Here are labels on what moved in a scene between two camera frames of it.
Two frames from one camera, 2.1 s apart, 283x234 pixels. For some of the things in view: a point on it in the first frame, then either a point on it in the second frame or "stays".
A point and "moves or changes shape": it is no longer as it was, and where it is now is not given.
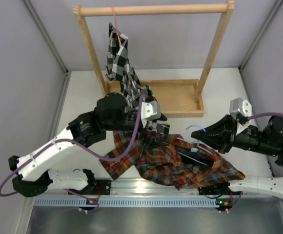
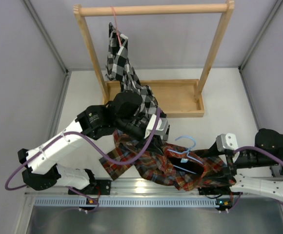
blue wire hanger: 195,141 → 187,151
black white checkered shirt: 120,66 stays
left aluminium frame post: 60,102 stays
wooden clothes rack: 175,98 stays
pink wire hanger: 116,27 stays
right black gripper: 221,136 → 223,175
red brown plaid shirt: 180,161 moves or changes shape
